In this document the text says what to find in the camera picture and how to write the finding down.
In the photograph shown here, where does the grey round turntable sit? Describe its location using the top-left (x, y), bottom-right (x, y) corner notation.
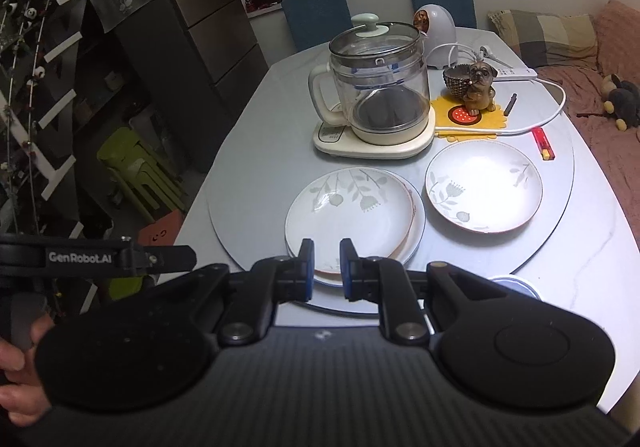
top-left (207, 122), bottom-right (575, 316)

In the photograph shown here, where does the white plate with tulip print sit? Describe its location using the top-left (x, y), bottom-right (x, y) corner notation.
top-left (425, 141), bottom-right (544, 234)

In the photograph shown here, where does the person's left hand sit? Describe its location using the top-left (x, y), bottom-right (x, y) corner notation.
top-left (0, 314), bottom-right (55, 426)

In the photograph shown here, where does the yellow scalloped mat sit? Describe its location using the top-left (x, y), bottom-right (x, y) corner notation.
top-left (431, 94), bottom-right (509, 140)

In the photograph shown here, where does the glass kettle jug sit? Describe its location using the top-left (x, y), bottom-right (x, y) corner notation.
top-left (307, 13), bottom-right (432, 146)

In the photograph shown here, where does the white plate with leaf branches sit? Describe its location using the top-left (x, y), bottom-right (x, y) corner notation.
top-left (285, 167), bottom-right (417, 274)

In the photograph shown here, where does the black mouse plush toy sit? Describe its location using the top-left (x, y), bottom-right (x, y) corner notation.
top-left (577, 74), bottom-right (640, 130)

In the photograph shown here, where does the orange stool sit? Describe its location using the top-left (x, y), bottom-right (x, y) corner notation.
top-left (137, 211), bottom-right (186, 246)

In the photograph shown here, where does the plaid pillow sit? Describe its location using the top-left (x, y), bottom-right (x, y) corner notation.
top-left (487, 9), bottom-right (599, 70)

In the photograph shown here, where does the large white plate blue rim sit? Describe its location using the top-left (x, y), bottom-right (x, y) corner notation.
top-left (285, 172), bottom-right (427, 289)

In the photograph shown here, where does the panda string garland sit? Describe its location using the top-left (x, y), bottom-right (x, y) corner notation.
top-left (0, 0), bottom-right (71, 233)

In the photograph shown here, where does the white power cable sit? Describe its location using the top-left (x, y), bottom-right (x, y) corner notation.
top-left (432, 43), bottom-right (567, 134)

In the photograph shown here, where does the small white bowl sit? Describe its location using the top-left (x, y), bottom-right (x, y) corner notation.
top-left (487, 275), bottom-right (544, 301)

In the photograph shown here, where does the dog figurine with basket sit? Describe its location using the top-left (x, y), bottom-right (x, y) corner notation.
top-left (442, 61), bottom-right (499, 118)

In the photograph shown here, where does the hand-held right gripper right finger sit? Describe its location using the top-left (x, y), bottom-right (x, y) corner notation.
top-left (339, 238), bottom-right (511, 345)

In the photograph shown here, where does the cream kettle base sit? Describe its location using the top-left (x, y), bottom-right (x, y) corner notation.
top-left (313, 119), bottom-right (436, 160)

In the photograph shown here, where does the dark grey refrigerator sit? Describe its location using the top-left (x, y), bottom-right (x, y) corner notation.
top-left (142, 0), bottom-right (272, 174)

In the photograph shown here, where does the small white appliance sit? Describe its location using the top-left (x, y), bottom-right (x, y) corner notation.
top-left (412, 3), bottom-right (458, 70)

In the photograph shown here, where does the pink blanket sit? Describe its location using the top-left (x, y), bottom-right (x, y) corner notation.
top-left (537, 0), bottom-right (640, 250)

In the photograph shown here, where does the stack of green stools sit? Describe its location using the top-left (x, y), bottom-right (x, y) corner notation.
top-left (96, 127), bottom-right (189, 224)

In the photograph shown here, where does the red lighter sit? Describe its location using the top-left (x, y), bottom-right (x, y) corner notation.
top-left (532, 128), bottom-right (556, 162)

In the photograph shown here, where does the white power strip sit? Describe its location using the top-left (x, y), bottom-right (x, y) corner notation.
top-left (480, 45), bottom-right (539, 80)

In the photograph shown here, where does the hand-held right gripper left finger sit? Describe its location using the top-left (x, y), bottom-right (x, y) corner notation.
top-left (150, 238), bottom-right (316, 348)

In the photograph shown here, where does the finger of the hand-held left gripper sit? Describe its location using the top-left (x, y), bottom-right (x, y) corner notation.
top-left (131, 243), bottom-right (197, 275)

